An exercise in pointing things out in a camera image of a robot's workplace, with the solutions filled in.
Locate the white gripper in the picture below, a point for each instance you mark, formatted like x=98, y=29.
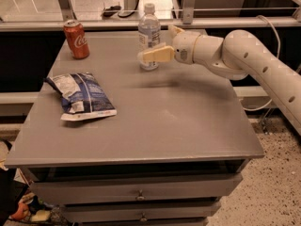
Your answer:
x=182, y=47

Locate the clear blue-label plastic bottle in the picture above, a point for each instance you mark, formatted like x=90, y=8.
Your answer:
x=149, y=28

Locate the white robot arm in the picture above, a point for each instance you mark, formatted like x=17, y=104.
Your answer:
x=238, y=55

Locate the dark object behind glass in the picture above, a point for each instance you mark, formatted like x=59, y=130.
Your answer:
x=108, y=12

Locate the red coca-cola can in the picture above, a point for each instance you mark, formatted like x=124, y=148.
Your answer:
x=75, y=36

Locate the grey drawer cabinet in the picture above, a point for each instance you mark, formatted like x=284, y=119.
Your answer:
x=180, y=135

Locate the blue chip bag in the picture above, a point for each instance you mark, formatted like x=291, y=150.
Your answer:
x=82, y=98

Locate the top drawer knob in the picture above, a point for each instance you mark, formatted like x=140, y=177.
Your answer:
x=140, y=197

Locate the drawer knob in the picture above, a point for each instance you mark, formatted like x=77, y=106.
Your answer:
x=143, y=218
x=140, y=197

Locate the lower drawer knob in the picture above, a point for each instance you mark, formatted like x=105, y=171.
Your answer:
x=143, y=218

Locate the clutter pile on floor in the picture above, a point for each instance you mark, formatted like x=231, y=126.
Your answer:
x=13, y=207

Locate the metal railing frame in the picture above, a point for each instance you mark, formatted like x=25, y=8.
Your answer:
x=38, y=15

